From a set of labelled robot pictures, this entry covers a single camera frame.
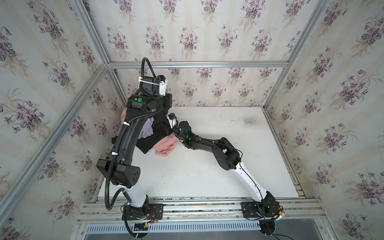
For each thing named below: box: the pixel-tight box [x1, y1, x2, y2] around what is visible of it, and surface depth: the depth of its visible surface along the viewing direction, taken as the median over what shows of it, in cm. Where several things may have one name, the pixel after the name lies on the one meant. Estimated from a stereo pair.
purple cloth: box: [138, 116, 155, 139], surface depth 94 cm
